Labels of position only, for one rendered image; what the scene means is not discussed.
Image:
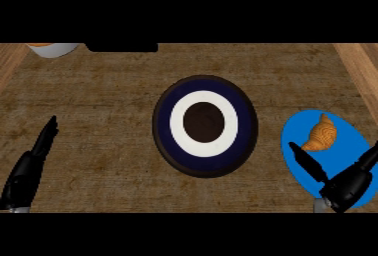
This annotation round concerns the navy and white ringed plate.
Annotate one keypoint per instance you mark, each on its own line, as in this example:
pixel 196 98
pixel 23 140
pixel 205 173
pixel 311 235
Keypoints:
pixel 205 126

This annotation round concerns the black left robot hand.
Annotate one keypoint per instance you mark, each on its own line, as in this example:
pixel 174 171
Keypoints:
pixel 23 176

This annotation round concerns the blue plate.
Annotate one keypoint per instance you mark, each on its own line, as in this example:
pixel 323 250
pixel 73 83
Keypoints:
pixel 351 143

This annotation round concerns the golden croissant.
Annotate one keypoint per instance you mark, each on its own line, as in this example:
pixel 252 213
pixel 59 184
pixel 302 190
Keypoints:
pixel 321 134

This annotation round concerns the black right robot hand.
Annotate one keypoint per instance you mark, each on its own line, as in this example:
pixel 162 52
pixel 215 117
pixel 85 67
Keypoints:
pixel 351 186

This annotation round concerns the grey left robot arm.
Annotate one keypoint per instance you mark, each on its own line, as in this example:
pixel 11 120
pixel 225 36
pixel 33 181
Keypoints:
pixel 17 210

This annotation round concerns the white bowl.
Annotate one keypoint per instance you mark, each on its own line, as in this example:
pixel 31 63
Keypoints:
pixel 51 49

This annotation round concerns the black flat object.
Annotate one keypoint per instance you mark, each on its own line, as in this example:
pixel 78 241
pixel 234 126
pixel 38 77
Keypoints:
pixel 122 47

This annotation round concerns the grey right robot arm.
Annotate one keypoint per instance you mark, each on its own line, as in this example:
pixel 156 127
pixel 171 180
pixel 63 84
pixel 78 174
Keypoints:
pixel 321 205

